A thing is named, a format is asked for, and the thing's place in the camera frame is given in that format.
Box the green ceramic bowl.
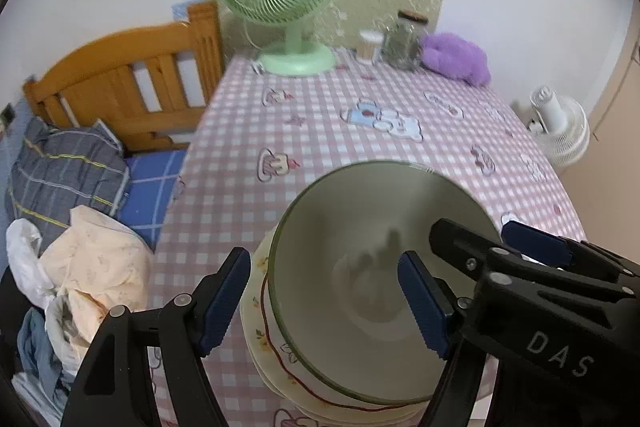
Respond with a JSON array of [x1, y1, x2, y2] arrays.
[[268, 161, 503, 405]]

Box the wooden bed headboard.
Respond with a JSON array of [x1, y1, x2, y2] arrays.
[[22, 1, 224, 152]]

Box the blue patterned wall sticker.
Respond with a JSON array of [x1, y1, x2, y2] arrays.
[[172, 0, 206, 20]]

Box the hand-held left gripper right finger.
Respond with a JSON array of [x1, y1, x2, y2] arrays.
[[397, 250, 488, 427]]

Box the white plastic bag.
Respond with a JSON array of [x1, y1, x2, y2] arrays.
[[6, 218, 56, 308]]

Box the dark cloth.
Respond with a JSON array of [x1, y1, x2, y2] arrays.
[[0, 257, 31, 358]]

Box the purple plush toy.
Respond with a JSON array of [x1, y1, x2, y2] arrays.
[[420, 32, 492, 86]]

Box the peach patterned cloth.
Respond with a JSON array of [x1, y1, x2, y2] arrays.
[[39, 205, 153, 358]]

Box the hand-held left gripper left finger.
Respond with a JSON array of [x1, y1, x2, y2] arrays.
[[60, 247, 252, 427]]

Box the blue checked bed sheet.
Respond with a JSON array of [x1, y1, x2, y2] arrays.
[[120, 149, 188, 250]]

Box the cotton swab container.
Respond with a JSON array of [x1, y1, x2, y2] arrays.
[[356, 29, 385, 65]]

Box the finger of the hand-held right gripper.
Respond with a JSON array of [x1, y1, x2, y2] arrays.
[[501, 219, 640, 278], [429, 218, 531, 288]]

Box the grey plaid pillow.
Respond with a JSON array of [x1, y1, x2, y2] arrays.
[[5, 119, 131, 238]]

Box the large yellow floral plate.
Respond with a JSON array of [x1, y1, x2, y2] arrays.
[[240, 229, 426, 425]]

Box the white red-print plate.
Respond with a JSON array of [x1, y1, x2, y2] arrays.
[[262, 277, 416, 410]]

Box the glass jar with brown lid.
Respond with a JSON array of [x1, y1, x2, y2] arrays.
[[382, 10, 430, 72]]

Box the white clip fan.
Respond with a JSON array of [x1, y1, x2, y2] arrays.
[[527, 86, 591, 168]]

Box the blue grey clothes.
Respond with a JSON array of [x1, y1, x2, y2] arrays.
[[17, 307, 71, 393]]

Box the beige door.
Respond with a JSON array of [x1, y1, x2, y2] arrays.
[[585, 0, 640, 148]]

